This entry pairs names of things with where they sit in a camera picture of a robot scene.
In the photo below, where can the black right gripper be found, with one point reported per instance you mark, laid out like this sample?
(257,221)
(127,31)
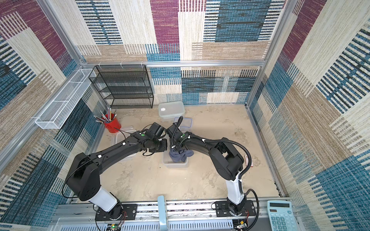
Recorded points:
(178,148)

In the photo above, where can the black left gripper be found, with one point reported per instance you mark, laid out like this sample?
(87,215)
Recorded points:
(165,148)

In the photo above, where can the small blue-rimmed lunch box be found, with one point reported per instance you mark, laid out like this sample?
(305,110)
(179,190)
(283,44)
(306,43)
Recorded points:
(186,124)

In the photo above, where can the dark blue cloth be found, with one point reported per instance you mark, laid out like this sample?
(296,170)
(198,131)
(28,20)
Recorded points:
(181,155)

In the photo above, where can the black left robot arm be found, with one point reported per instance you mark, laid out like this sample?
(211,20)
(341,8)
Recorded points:
(83,177)

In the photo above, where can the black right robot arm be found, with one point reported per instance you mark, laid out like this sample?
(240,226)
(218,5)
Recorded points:
(230,159)

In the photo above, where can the lidded green-tinted lunch box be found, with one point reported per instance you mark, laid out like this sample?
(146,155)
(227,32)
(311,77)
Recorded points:
(171,109)

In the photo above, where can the red pen cup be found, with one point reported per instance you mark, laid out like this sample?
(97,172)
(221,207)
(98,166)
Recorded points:
(113,126)

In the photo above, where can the black mesh shelf rack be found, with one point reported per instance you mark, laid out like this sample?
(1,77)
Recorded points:
(123,86)

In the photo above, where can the small red white card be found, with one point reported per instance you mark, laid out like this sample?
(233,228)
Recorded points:
(247,161)

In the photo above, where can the light blue calculator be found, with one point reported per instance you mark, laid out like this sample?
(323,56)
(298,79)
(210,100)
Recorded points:
(281,217)

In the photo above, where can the light blue rail clamp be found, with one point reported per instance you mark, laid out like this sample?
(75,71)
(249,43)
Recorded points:
(162,210)

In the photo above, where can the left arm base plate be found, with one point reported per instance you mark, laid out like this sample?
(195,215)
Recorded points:
(119,212)

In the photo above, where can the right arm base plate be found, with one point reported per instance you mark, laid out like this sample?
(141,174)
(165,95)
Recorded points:
(228,209)

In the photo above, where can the white mesh wall basket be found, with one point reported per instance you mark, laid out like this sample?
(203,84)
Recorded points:
(59,109)

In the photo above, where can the aluminium front rail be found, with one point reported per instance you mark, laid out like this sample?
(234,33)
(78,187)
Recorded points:
(188,215)

